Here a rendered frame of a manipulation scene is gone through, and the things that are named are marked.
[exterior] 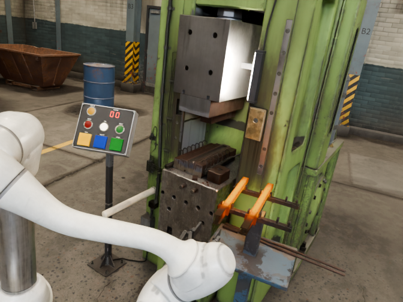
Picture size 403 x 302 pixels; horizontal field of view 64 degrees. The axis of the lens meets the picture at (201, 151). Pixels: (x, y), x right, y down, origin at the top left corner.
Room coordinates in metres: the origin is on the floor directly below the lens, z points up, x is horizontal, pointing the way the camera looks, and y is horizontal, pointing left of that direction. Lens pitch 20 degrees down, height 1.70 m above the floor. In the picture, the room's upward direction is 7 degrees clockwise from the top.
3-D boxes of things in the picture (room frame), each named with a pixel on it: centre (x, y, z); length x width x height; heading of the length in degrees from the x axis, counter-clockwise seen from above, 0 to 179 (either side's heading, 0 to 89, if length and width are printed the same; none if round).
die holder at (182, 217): (1.88, -0.09, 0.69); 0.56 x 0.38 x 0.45; 149
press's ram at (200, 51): (1.88, -0.07, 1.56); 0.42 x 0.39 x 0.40; 149
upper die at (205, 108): (1.90, -0.04, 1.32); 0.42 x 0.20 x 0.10; 149
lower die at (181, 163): (1.90, -0.04, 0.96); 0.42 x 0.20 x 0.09; 149
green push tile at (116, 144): (1.80, 0.51, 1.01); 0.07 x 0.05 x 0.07; 84
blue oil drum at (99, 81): (6.16, 2.10, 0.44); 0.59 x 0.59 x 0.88
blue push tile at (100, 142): (1.81, 0.61, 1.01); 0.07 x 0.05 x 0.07; 84
